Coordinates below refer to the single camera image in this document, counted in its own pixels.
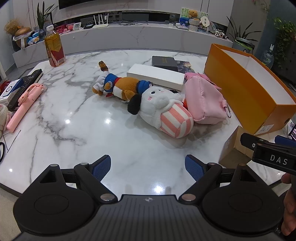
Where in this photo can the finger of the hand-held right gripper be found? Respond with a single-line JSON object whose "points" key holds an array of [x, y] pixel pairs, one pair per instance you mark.
{"points": [[286, 141], [251, 140]]}

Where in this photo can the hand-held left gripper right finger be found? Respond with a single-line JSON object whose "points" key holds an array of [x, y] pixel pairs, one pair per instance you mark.
{"points": [[194, 168]]}

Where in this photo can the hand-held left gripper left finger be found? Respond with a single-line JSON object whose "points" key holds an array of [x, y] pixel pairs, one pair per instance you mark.
{"points": [[103, 168]]}

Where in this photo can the pink fabric pouch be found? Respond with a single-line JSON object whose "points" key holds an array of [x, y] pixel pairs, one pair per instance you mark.
{"points": [[203, 99]]}

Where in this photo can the orange knitted toy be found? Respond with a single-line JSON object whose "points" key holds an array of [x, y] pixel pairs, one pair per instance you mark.
{"points": [[185, 104]]}

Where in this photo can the orange storage box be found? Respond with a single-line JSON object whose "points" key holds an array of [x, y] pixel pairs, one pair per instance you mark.
{"points": [[231, 76]]}

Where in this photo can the white dog plush striped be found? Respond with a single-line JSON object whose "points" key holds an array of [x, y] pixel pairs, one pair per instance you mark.
{"points": [[159, 106]]}

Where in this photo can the brown bear plush sailor suit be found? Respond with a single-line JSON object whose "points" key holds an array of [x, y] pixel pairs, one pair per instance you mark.
{"points": [[129, 85]]}

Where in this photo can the pink stick with metal rivets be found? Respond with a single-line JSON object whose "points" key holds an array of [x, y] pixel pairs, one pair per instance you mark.
{"points": [[191, 76]]}

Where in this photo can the printed picture box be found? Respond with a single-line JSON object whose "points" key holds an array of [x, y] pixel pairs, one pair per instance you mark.
{"points": [[184, 64]]}

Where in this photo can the long white box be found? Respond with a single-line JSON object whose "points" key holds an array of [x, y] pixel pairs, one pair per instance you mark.
{"points": [[152, 74]]}

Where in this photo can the black box gold print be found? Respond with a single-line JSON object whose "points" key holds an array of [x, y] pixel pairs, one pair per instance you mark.
{"points": [[164, 61]]}

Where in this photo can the person's right hand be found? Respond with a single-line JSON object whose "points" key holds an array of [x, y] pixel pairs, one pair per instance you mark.
{"points": [[291, 208]]}

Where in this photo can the black smartphone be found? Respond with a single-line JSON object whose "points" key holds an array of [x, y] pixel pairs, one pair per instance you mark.
{"points": [[293, 133]]}

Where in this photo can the small cardboard box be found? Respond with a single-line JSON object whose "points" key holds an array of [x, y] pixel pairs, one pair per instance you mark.
{"points": [[233, 148]]}

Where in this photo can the blue water jug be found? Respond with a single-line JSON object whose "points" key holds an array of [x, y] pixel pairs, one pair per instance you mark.
{"points": [[267, 58]]}

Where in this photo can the grey pedal bin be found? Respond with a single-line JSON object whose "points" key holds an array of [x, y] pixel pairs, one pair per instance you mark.
{"points": [[245, 46]]}

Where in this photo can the pink selfie stick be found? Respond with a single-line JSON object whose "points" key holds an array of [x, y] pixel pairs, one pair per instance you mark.
{"points": [[20, 109]]}

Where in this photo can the leafy green plant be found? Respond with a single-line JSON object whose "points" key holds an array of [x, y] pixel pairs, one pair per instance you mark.
{"points": [[285, 37]]}

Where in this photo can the black white checkered item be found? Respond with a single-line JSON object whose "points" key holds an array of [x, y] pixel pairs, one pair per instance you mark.
{"points": [[220, 34]]}

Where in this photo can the long-leaf potted plant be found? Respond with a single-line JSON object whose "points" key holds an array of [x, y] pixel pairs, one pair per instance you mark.
{"points": [[240, 30]]}

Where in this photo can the white fluffy plush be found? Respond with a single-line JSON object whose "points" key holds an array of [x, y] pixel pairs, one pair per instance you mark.
{"points": [[3, 115]]}

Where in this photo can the black remote control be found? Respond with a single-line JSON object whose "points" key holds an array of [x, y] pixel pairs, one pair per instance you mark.
{"points": [[31, 77]]}

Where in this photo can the blue and white box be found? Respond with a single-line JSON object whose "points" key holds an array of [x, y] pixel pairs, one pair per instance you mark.
{"points": [[10, 89]]}

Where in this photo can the white round fan sign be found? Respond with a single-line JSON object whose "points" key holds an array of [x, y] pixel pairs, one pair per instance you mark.
{"points": [[205, 22]]}

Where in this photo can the amber tea bottle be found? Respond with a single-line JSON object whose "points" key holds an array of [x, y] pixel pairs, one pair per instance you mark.
{"points": [[54, 46]]}

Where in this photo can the white marble tv console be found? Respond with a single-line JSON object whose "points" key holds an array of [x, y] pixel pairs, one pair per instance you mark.
{"points": [[138, 37]]}

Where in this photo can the small teddy bear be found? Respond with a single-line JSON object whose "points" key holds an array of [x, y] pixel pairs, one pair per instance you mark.
{"points": [[193, 14]]}

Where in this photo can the white router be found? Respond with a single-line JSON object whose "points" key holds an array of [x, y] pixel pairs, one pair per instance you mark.
{"points": [[100, 24]]}

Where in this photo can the green plant in vase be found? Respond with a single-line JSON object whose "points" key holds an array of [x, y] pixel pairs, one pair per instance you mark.
{"points": [[42, 18]]}

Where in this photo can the dried flower decoration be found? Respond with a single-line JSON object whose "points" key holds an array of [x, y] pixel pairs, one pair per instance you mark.
{"points": [[16, 30]]}

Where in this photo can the black television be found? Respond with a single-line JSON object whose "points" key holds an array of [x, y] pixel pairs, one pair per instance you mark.
{"points": [[115, 3]]}

